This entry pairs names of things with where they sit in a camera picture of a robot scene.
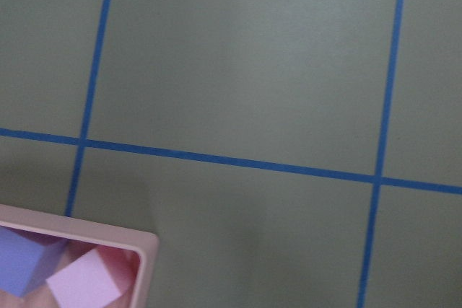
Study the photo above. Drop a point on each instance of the pink plastic bin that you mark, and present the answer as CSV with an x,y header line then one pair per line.
x,y
82,236

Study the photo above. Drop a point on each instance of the purple foam block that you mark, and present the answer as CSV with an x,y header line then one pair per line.
x,y
28,259

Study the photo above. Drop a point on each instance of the pink foam block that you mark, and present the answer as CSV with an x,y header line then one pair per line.
x,y
96,279

